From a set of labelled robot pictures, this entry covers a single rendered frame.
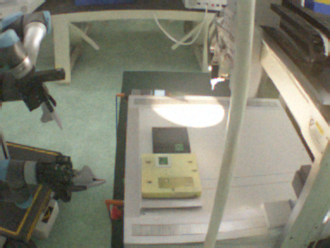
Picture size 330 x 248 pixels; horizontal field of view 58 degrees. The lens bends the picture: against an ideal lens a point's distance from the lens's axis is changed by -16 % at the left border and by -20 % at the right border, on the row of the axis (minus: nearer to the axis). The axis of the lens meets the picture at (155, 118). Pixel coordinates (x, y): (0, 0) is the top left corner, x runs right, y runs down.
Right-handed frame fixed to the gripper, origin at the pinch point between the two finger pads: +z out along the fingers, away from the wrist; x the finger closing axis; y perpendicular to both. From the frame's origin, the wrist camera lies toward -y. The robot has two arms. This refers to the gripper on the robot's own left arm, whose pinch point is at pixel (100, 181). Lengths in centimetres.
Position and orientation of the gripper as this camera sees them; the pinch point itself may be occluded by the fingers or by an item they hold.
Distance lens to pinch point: 105.9
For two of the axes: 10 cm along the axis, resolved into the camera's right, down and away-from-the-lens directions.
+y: 0.3, -8.4, -5.5
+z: 10.0, 0.1, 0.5
